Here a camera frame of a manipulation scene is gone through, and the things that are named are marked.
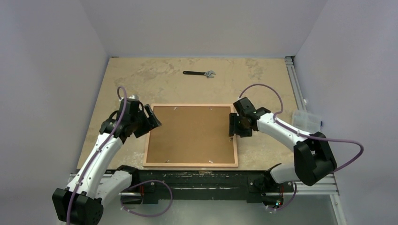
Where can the black adjustable wrench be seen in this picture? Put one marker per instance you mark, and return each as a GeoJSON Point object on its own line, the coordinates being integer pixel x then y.
{"type": "Point", "coordinates": [207, 74]}

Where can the pink picture frame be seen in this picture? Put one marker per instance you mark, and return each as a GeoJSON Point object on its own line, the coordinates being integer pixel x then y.
{"type": "Point", "coordinates": [235, 143]}

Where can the clear plastic parts box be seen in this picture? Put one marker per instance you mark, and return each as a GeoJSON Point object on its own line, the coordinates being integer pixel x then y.
{"type": "Point", "coordinates": [306, 121]}

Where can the aluminium rail frame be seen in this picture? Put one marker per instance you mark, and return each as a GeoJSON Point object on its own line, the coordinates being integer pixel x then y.
{"type": "Point", "coordinates": [161, 80]}

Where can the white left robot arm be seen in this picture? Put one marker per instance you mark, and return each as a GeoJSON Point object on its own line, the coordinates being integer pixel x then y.
{"type": "Point", "coordinates": [83, 200]}

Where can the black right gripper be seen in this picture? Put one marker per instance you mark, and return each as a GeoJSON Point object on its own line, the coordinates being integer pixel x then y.
{"type": "Point", "coordinates": [237, 124]}

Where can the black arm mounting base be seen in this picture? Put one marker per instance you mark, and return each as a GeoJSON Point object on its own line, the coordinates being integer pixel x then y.
{"type": "Point", "coordinates": [151, 186]}

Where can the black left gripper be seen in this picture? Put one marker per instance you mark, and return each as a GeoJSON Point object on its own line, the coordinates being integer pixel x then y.
{"type": "Point", "coordinates": [150, 123]}

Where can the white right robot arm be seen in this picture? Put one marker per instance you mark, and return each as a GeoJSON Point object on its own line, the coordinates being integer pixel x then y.
{"type": "Point", "coordinates": [313, 157]}

